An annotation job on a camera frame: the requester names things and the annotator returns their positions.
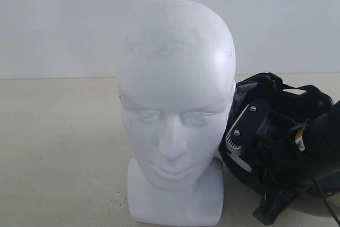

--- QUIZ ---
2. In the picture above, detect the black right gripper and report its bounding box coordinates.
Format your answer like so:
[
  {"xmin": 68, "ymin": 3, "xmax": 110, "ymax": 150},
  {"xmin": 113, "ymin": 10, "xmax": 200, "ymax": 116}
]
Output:
[{"xmin": 249, "ymin": 110, "xmax": 313, "ymax": 224}]

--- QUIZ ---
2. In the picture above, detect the black helmet with visor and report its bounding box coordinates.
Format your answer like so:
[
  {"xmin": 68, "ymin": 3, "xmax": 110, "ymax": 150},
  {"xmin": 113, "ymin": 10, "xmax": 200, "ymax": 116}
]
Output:
[{"xmin": 217, "ymin": 71, "xmax": 340, "ymax": 213}]

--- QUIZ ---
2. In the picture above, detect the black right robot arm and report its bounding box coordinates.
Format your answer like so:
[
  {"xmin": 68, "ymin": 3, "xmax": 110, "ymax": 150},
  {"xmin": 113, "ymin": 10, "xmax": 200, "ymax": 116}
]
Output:
[{"xmin": 253, "ymin": 103, "xmax": 339, "ymax": 225}]

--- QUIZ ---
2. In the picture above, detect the white mannequin head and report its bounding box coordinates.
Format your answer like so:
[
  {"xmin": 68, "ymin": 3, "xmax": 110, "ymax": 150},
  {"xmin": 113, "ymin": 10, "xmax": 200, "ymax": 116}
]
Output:
[{"xmin": 117, "ymin": 0, "xmax": 236, "ymax": 226}]

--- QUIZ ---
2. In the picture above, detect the black camera cable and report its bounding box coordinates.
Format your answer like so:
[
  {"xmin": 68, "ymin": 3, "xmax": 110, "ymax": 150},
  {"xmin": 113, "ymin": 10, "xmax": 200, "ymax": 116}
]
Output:
[{"xmin": 305, "ymin": 157, "xmax": 340, "ymax": 226}]

